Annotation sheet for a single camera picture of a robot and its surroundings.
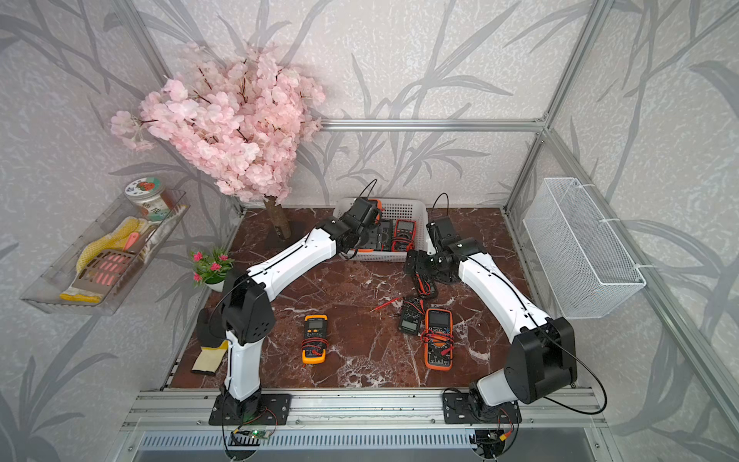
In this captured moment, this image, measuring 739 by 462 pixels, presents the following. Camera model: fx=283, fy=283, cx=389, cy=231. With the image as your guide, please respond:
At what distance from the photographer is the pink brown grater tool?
1.97ft

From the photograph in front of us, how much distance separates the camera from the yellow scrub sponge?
62 cm

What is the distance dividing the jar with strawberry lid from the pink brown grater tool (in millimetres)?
128

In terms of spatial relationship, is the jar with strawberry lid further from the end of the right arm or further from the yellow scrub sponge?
the end of the right arm

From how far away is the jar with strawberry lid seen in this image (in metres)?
0.71
